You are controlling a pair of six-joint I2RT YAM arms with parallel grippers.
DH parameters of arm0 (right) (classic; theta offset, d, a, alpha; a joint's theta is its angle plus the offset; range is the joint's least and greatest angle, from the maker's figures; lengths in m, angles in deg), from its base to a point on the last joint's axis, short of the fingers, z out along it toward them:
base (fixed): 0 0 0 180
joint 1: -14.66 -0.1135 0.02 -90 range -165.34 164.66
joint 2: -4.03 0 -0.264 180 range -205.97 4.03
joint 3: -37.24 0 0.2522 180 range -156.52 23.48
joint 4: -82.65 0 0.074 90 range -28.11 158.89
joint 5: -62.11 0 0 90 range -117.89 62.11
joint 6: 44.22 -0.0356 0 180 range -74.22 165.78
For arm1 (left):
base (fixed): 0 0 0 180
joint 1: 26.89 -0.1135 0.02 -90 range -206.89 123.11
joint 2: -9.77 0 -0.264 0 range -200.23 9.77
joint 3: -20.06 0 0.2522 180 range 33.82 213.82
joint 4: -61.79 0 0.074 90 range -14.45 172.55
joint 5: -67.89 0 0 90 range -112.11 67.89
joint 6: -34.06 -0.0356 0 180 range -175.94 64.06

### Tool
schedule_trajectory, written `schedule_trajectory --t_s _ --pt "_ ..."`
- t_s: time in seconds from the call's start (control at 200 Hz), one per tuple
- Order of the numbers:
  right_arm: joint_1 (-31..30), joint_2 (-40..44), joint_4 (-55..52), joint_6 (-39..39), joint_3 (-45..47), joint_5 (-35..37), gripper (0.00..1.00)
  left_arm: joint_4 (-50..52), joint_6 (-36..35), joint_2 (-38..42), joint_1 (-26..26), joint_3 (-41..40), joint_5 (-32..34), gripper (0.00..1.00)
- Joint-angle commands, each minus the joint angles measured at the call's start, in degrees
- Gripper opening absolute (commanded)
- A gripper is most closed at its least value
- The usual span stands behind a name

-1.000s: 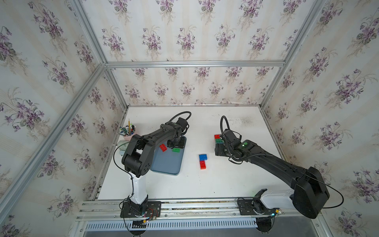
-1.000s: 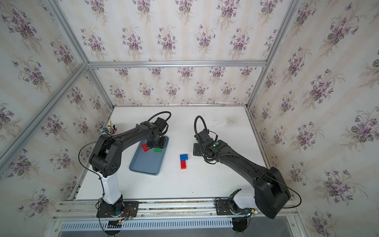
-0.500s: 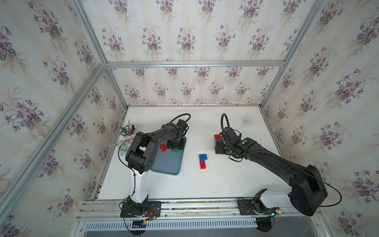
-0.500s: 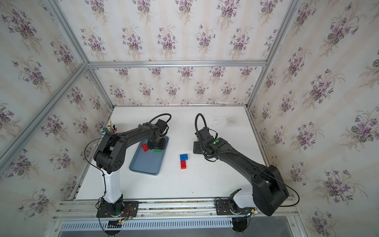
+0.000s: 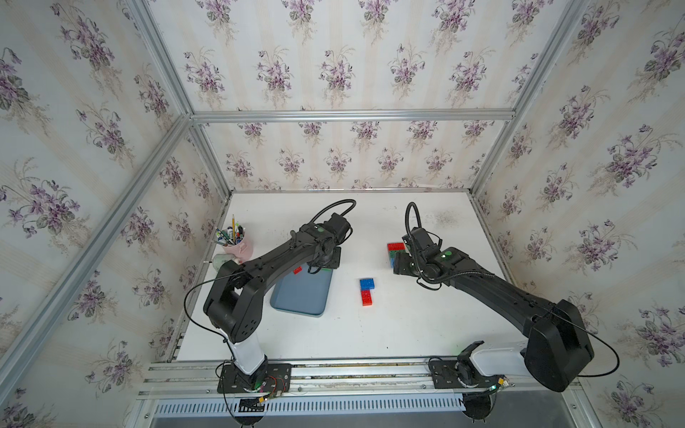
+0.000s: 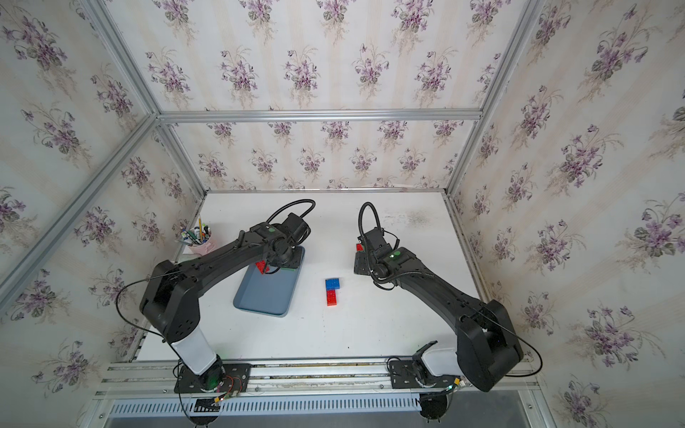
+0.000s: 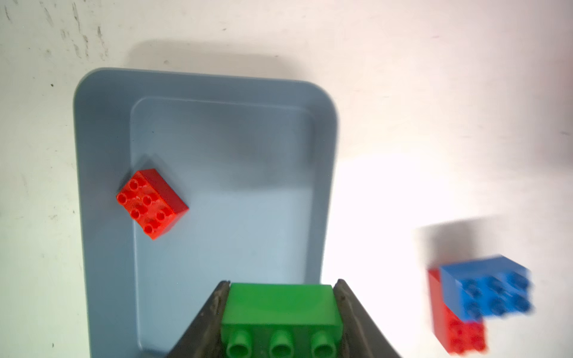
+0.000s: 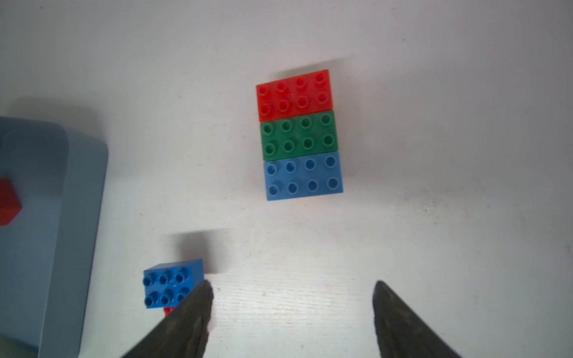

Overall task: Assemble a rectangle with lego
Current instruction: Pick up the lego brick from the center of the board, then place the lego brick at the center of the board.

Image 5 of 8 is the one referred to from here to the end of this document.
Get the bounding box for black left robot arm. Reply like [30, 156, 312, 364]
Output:
[203, 215, 351, 376]

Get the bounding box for pale green lotion bottle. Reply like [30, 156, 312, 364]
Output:
[210, 253, 235, 272]

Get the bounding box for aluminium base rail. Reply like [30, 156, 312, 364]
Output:
[129, 357, 587, 427]

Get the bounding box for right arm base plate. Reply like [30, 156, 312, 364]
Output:
[427, 358, 506, 391]

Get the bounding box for blue plastic tray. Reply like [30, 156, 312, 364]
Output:
[269, 264, 334, 317]

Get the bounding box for pink pen holder cup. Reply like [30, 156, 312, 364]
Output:
[223, 237, 253, 263]

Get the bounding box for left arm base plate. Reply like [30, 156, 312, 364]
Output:
[217, 362, 293, 394]

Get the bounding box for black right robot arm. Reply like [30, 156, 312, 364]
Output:
[394, 228, 594, 392]

